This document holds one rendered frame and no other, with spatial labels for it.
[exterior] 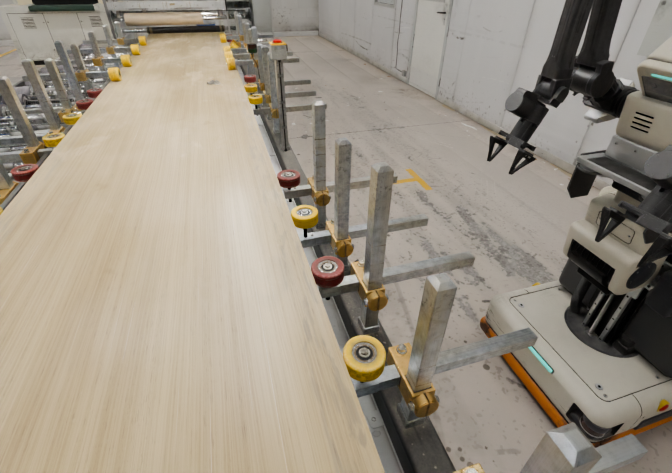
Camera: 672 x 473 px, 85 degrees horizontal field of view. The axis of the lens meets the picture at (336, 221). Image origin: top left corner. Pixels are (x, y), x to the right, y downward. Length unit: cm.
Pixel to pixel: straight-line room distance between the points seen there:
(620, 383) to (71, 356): 167
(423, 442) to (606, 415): 89
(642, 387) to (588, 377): 17
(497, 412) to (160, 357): 140
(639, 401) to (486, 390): 52
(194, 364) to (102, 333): 21
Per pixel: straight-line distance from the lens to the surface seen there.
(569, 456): 47
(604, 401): 167
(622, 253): 139
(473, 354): 88
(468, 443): 172
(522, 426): 183
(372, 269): 85
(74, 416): 78
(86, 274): 104
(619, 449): 87
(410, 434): 89
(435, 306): 60
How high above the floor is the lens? 149
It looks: 34 degrees down
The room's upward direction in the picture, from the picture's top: 1 degrees clockwise
